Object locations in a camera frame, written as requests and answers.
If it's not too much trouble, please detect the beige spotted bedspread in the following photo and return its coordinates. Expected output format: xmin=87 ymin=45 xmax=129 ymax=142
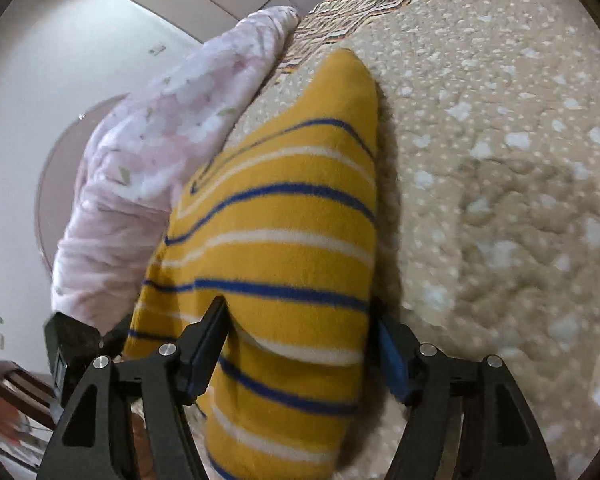
xmin=200 ymin=0 xmax=600 ymax=480

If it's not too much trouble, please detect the yellow striped sweater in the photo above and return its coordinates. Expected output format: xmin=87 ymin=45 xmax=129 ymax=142
xmin=124 ymin=47 xmax=382 ymax=480

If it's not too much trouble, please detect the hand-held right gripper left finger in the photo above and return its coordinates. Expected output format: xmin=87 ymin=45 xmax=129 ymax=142
xmin=35 ymin=296 xmax=229 ymax=480

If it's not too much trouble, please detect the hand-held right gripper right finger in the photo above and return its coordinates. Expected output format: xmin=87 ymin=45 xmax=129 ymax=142
xmin=370 ymin=297 xmax=558 ymax=480

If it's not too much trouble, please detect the geometric patterned bed sheet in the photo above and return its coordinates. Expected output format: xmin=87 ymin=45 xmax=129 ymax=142
xmin=275 ymin=0 xmax=556 ymax=77

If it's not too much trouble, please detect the grey arched headboard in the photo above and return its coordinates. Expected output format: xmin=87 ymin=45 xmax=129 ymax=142
xmin=34 ymin=94 xmax=131 ymax=283

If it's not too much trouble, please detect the wooden chair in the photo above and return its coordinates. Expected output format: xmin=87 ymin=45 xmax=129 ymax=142
xmin=0 ymin=360 xmax=58 ymax=461

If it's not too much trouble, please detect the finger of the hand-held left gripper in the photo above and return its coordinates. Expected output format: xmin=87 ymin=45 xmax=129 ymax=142
xmin=100 ymin=314 xmax=133 ymax=361

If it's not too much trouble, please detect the pink floral blanket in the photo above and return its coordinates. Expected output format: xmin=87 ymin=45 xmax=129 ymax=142
xmin=51 ymin=6 xmax=301 ymax=332

